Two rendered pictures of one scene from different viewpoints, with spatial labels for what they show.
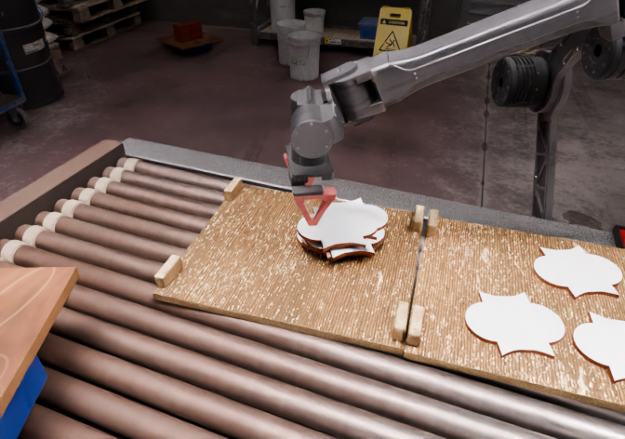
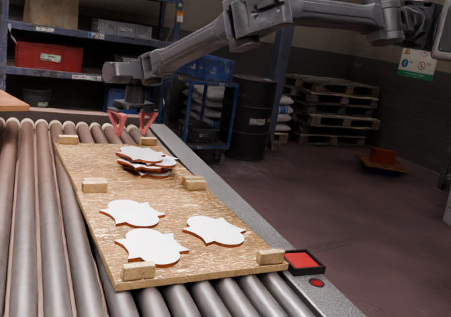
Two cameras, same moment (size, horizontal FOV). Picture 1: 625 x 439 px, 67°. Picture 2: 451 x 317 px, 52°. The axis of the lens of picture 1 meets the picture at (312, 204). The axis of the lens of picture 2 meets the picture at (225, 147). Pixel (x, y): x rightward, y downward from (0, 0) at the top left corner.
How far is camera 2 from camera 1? 1.10 m
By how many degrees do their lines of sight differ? 45
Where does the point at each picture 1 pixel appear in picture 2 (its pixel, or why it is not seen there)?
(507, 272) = (182, 211)
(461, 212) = (235, 203)
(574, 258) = (227, 228)
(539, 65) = not seen: outside the picture
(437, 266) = (158, 193)
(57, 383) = not seen: outside the picture
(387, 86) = (153, 62)
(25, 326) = not seen: outside the picture
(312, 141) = (107, 73)
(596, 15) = (218, 32)
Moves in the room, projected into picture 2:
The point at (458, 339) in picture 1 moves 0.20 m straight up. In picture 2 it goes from (101, 202) to (109, 119)
